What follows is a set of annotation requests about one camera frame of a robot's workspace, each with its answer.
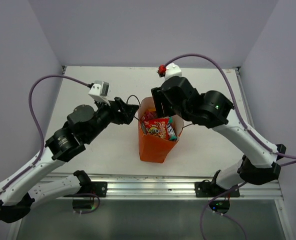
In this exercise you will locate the black base bracket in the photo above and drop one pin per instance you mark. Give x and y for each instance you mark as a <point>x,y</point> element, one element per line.
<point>99,188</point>
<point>206,189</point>

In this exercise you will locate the black right base bracket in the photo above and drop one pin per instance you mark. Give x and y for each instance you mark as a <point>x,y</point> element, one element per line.
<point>206,189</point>

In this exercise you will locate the red nuts snack packet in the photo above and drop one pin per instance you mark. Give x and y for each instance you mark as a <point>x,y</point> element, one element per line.
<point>157,127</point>

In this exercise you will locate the black left base bracket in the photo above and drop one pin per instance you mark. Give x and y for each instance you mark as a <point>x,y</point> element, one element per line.
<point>99,188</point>

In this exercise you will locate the aluminium mounting rail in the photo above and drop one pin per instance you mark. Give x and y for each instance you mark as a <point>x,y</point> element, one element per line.
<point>140,187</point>

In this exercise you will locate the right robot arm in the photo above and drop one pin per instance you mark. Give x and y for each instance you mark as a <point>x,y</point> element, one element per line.
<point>212,109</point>

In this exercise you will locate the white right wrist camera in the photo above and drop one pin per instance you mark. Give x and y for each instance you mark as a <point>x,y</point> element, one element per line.
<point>169,71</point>

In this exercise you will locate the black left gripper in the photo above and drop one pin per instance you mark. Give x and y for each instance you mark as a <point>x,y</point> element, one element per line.
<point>126,112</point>

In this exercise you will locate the teal Fox's candy bag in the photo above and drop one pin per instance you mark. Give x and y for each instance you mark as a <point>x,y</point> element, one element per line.
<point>170,128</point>

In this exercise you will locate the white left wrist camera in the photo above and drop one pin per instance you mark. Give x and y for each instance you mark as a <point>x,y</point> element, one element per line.
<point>99,92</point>

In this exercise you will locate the orange paper bag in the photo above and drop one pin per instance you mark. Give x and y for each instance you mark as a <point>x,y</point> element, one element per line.
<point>151,148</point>

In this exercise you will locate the pink candy packet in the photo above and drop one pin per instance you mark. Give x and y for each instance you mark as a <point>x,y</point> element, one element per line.
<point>148,115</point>

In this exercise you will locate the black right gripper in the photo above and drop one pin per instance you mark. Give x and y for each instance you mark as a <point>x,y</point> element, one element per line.
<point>159,97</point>

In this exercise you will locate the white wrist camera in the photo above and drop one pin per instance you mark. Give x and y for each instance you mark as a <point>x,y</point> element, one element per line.
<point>99,92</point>
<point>169,71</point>

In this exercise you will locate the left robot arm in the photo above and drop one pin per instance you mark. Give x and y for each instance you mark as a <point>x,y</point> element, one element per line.
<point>22,192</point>

